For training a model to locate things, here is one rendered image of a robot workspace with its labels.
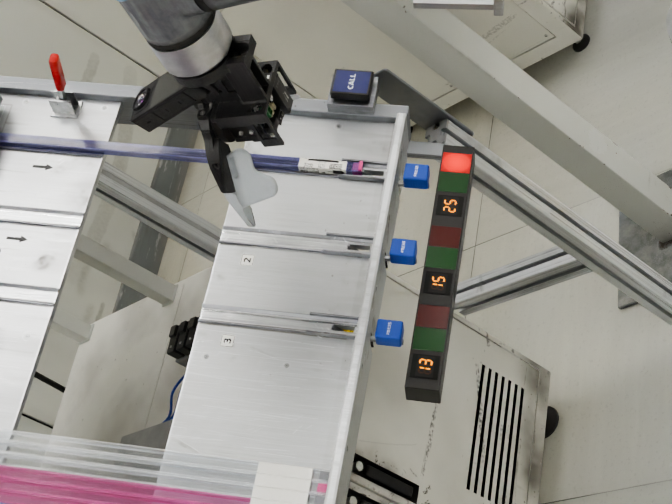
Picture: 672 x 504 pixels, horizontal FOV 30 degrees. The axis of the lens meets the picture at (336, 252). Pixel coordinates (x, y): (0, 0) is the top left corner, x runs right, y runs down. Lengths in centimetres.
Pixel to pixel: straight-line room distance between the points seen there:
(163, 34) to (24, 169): 52
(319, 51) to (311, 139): 115
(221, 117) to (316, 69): 152
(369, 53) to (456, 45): 87
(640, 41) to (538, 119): 66
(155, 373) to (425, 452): 45
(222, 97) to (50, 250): 39
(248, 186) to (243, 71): 14
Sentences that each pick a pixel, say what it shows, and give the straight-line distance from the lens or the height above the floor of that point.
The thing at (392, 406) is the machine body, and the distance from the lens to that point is 188.
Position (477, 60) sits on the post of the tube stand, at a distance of 189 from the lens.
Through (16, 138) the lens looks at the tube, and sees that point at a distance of 169.
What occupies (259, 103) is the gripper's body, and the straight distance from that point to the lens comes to 127.
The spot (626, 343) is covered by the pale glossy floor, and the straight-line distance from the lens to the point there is 219.
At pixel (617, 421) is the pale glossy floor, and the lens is 213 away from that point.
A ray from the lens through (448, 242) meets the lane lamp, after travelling 151.
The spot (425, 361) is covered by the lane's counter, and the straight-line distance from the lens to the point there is 143.
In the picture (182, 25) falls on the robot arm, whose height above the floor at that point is 112.
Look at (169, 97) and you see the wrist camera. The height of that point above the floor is 106.
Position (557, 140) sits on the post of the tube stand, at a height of 34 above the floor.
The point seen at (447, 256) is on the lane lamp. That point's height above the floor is 65.
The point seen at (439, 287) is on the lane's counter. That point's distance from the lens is 148.
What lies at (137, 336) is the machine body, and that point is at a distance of 215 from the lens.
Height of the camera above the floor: 151
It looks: 30 degrees down
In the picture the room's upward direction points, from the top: 58 degrees counter-clockwise
